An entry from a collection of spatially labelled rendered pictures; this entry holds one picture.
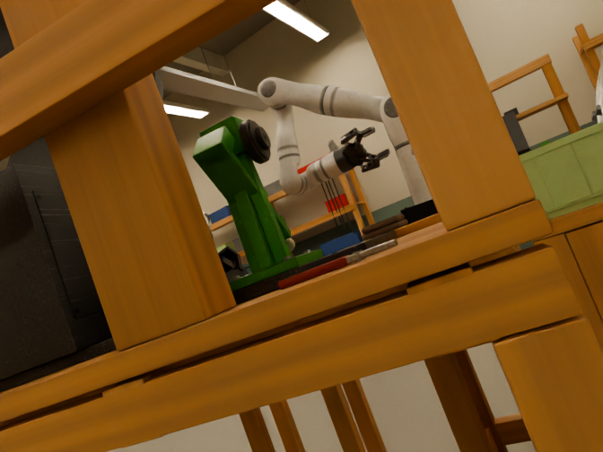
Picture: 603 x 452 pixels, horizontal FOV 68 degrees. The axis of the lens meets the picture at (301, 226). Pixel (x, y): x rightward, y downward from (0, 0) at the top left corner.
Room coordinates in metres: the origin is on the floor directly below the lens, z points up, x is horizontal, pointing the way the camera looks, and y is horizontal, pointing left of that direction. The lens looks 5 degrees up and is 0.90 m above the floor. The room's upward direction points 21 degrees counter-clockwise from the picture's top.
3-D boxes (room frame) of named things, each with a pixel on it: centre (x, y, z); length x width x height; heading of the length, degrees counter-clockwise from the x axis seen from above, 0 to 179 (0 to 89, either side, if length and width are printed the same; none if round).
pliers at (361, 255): (0.57, -0.03, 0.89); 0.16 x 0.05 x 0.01; 70
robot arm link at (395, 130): (1.31, -0.38, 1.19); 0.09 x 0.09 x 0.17; 66
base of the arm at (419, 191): (1.31, -0.38, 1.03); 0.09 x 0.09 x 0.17; 77
